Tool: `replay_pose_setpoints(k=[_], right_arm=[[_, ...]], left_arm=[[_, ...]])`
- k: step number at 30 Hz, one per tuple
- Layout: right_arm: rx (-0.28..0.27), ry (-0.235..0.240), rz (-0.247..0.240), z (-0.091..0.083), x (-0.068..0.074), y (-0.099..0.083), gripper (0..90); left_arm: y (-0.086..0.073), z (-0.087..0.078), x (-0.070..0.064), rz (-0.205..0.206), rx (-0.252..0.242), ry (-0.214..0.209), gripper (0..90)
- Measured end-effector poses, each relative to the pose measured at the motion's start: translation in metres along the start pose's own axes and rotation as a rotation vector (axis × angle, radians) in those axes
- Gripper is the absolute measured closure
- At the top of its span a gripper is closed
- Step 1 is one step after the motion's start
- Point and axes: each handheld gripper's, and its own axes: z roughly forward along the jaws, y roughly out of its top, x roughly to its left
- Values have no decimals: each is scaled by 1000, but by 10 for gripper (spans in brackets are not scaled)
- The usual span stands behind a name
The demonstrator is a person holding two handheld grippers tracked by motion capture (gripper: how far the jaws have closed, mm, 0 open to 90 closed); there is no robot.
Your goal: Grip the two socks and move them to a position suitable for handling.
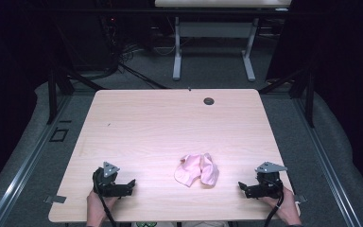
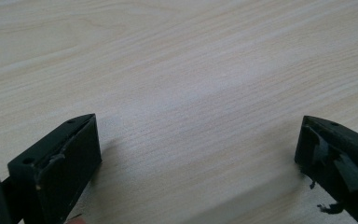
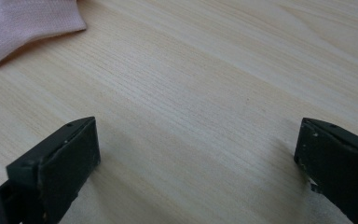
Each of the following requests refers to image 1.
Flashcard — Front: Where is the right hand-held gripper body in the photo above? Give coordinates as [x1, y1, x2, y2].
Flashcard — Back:
[254, 161, 287, 200]

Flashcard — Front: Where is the aluminium floor rail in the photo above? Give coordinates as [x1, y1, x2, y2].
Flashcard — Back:
[292, 97, 363, 227]
[0, 94, 72, 227]

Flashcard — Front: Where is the tangle of floor cables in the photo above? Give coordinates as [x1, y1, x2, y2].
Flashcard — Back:
[119, 44, 176, 63]

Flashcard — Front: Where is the black equipment rack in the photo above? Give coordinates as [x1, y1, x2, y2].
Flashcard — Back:
[97, 0, 121, 70]

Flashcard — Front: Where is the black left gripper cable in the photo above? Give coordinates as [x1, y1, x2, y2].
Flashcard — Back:
[92, 171, 118, 227]

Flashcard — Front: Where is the black floor cable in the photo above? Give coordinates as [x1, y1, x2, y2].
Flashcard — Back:
[119, 62, 168, 90]

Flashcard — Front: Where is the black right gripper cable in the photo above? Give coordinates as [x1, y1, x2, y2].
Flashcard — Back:
[263, 179, 285, 227]

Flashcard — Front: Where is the person's right hand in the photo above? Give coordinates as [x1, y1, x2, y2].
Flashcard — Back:
[262, 187, 302, 225]

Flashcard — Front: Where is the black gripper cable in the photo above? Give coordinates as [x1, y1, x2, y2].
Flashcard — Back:
[92, 171, 118, 227]
[263, 179, 285, 227]

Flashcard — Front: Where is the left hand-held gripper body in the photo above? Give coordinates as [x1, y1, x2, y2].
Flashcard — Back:
[92, 161, 123, 199]

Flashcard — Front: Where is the person's left hand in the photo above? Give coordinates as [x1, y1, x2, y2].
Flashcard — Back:
[86, 191, 118, 221]

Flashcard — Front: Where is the white desk with grey legs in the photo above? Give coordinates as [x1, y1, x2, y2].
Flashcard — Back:
[154, 0, 294, 82]

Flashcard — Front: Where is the black metal stand frame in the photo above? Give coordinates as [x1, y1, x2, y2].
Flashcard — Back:
[258, 67, 316, 129]
[45, 67, 105, 126]

